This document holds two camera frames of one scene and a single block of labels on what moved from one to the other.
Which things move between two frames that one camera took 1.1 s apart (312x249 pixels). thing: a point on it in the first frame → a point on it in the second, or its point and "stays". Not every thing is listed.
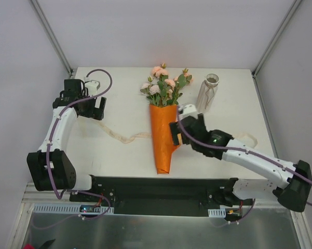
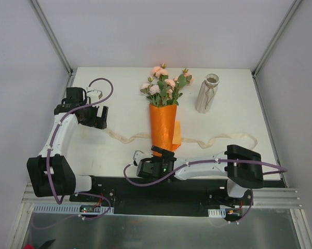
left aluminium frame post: x=50 y=35 stays
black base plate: x=160 y=196 stays
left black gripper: x=94 y=111 → x=97 y=119
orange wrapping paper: x=163 y=144 stays
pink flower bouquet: x=161 y=91 stays
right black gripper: x=183 y=128 → x=163 y=153
